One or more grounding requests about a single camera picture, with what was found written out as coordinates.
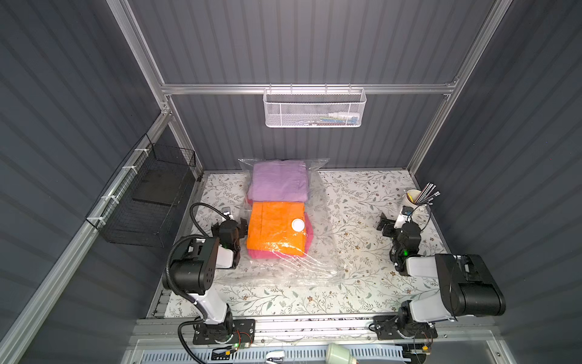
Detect orange trousers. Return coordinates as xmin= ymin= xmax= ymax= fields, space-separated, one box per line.
xmin=246 ymin=201 xmax=306 ymax=258

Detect folded purple cloth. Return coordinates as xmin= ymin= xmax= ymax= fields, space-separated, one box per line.
xmin=247 ymin=160 xmax=309 ymax=203

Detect bundle of pens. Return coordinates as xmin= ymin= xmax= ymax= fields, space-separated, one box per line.
xmin=415 ymin=183 xmax=438 ymax=206

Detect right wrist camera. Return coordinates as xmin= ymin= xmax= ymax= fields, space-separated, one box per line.
xmin=394 ymin=206 xmax=415 ymax=229

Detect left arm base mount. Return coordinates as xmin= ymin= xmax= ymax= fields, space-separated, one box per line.
xmin=192 ymin=319 xmax=256 ymax=345

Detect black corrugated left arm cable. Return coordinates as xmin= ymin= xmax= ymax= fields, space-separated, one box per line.
xmin=163 ymin=202 xmax=228 ymax=364

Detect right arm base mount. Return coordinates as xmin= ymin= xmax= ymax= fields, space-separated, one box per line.
xmin=368 ymin=314 xmax=438 ymax=341

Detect clear plastic vacuum bag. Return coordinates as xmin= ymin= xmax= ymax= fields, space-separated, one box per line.
xmin=218 ymin=159 xmax=345 ymax=286

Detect pale green lamp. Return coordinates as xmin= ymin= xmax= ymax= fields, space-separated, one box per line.
xmin=325 ymin=343 xmax=358 ymax=364

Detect white pen cup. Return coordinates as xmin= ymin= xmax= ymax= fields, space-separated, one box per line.
xmin=400 ymin=189 xmax=421 ymax=212

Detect white round bag valve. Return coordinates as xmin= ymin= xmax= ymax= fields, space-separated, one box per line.
xmin=291 ymin=218 xmax=306 ymax=232

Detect items in white basket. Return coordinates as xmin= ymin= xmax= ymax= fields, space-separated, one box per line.
xmin=288 ymin=112 xmax=362 ymax=127

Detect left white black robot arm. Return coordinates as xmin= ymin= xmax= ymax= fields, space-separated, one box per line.
xmin=162 ymin=219 xmax=248 ymax=342

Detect folded pink cloth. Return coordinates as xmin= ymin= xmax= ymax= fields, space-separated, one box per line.
xmin=246 ymin=195 xmax=315 ymax=261

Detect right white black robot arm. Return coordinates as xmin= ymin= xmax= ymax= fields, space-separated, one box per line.
xmin=368 ymin=214 xmax=506 ymax=340

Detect black wire mesh basket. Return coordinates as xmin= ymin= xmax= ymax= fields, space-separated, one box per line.
xmin=86 ymin=137 xmax=196 ymax=248

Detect white wire mesh basket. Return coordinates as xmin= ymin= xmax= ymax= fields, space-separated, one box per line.
xmin=262 ymin=87 xmax=367 ymax=128

